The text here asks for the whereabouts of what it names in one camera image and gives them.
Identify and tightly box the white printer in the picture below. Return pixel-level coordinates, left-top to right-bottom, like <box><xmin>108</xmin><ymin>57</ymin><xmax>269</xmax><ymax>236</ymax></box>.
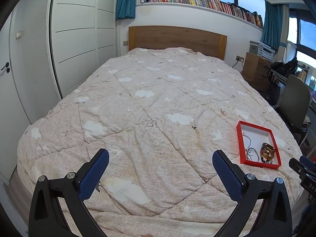
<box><xmin>249</xmin><ymin>41</ymin><xmax>275</xmax><ymax>62</ymax></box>

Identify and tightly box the wooden headboard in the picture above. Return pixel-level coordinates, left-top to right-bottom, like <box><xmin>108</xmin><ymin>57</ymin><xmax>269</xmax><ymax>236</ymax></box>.
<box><xmin>128</xmin><ymin>26</ymin><xmax>227</xmax><ymax>60</ymax></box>

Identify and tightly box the wooden nightstand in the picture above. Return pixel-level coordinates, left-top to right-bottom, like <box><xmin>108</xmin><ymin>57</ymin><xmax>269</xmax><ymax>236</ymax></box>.
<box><xmin>241</xmin><ymin>53</ymin><xmax>271</xmax><ymax>94</ymax></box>

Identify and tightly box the black bag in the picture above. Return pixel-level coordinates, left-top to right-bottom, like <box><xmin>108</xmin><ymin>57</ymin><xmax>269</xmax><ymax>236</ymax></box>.
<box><xmin>271</xmin><ymin>56</ymin><xmax>298</xmax><ymax>78</ymax></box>

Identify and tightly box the silver chain necklace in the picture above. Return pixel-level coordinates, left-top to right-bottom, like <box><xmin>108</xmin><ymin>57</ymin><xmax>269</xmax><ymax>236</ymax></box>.
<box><xmin>242</xmin><ymin>132</ymin><xmax>260</xmax><ymax>162</ymax></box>

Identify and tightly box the white door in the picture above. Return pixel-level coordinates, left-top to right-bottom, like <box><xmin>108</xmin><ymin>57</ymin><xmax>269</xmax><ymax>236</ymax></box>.
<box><xmin>0</xmin><ymin>16</ymin><xmax>29</xmax><ymax>183</ymax></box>

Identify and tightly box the red jewelry box tray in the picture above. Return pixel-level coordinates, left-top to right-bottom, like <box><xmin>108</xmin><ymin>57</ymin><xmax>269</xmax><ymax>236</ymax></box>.
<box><xmin>236</xmin><ymin>121</ymin><xmax>282</xmax><ymax>170</ymax></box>

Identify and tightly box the wall light switch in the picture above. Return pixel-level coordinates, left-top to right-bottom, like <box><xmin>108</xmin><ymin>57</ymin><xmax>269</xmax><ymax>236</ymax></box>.
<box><xmin>16</xmin><ymin>31</ymin><xmax>22</xmax><ymax>39</ymax></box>

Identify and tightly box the wall power socket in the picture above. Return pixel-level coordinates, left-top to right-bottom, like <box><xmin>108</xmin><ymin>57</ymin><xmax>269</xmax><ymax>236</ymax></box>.
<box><xmin>236</xmin><ymin>56</ymin><xmax>244</xmax><ymax>62</ymax></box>

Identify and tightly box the teal window curtain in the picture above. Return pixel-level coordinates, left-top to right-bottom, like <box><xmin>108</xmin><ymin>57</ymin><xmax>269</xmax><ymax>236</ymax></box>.
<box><xmin>261</xmin><ymin>1</ymin><xmax>283</xmax><ymax>50</ymax></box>

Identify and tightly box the amber resin bangle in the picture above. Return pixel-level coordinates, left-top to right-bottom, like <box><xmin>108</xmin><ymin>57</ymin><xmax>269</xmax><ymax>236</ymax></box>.
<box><xmin>260</xmin><ymin>142</ymin><xmax>275</xmax><ymax>161</ymax></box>

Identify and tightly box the row of books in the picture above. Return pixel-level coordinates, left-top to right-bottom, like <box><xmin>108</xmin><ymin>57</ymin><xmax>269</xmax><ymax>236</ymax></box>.
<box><xmin>136</xmin><ymin>0</ymin><xmax>263</xmax><ymax>29</ymax></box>

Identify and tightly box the white sliding wardrobe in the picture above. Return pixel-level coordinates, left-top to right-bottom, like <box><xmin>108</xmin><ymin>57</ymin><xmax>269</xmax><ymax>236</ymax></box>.
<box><xmin>49</xmin><ymin>0</ymin><xmax>116</xmax><ymax>97</ymax></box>

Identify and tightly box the grey office chair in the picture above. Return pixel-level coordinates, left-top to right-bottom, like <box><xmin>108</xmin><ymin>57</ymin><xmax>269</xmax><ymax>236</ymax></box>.
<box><xmin>276</xmin><ymin>74</ymin><xmax>312</xmax><ymax>134</ymax></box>

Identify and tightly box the black door handle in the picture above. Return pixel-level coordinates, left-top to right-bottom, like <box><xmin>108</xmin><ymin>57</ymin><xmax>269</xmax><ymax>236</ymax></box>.
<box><xmin>1</xmin><ymin>62</ymin><xmax>10</xmax><ymax>73</ymax></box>

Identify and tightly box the beige cloud pattern duvet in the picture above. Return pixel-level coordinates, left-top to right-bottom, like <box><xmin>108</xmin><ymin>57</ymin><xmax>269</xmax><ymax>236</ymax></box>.
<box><xmin>17</xmin><ymin>48</ymin><xmax>303</xmax><ymax>236</ymax></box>

